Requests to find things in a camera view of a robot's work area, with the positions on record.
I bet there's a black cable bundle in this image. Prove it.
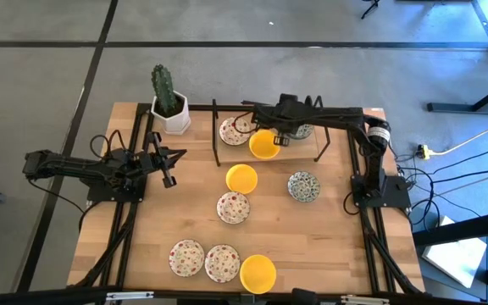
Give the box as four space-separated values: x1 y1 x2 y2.
408 169 488 221

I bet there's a yellow plastic mini bowl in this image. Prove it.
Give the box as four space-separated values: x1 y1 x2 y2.
239 253 278 295
225 163 259 196
248 129 282 161

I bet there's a white cable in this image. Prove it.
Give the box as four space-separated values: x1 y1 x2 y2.
436 116 488 154

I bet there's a green cactus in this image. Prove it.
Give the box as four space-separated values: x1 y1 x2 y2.
150 64 179 114

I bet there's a black stand leg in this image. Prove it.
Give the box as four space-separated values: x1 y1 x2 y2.
360 0 381 20

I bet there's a blue floral bowl teal outside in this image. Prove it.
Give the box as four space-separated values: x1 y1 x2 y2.
286 170 321 203
288 122 315 141

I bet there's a black wire dish rack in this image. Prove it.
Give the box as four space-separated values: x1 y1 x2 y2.
209 92 333 168

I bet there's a yellow power strip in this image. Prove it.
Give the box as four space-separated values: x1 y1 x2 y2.
416 143 439 160

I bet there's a white hexagonal plant pot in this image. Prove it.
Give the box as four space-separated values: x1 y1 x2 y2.
150 90 192 136

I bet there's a red floral bowl green outside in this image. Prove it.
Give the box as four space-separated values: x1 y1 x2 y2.
215 191 252 225
203 244 241 284
168 239 206 278
219 116 250 147

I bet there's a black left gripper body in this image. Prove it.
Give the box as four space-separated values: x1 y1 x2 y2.
138 130 178 189

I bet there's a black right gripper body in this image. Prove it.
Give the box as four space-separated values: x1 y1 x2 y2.
250 92 313 139

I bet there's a white flat box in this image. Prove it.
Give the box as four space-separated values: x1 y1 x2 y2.
421 214 488 289

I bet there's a black desk leg frame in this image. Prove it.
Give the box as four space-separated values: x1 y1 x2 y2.
426 0 488 116

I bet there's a black aluminium table frame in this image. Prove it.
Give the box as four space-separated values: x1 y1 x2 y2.
0 103 488 305

